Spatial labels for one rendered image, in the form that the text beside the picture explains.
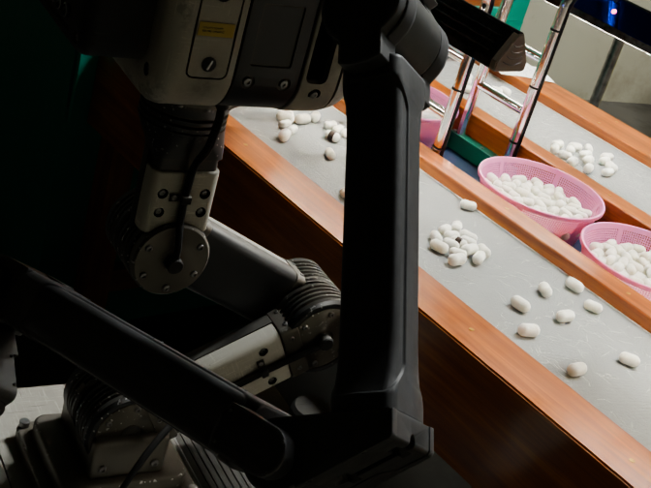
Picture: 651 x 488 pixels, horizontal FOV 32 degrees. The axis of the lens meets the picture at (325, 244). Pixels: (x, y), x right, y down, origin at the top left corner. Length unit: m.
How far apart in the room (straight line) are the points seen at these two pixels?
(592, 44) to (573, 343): 3.96
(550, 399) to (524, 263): 0.46
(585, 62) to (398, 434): 4.96
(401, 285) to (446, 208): 1.26
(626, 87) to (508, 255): 4.01
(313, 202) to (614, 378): 0.58
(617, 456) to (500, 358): 0.23
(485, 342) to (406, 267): 0.81
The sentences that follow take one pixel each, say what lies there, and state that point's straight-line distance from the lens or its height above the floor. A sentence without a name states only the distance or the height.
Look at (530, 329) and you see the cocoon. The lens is 1.77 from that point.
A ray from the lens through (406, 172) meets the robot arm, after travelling 0.91.
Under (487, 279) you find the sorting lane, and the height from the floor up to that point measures 0.74.
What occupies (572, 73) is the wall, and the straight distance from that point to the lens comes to 5.70.
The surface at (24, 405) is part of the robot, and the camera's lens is 1.79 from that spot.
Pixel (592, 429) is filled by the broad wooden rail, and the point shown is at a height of 0.76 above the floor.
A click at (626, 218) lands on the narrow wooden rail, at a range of 2.35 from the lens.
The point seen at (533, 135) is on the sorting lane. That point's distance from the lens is 2.67.
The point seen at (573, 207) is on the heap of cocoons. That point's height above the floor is 0.74.
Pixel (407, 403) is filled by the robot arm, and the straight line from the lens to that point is 0.85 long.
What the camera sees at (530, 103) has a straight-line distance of 2.46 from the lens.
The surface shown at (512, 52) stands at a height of 1.08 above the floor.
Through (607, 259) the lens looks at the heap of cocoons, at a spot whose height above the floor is 0.74.
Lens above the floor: 1.57
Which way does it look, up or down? 27 degrees down
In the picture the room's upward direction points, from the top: 17 degrees clockwise
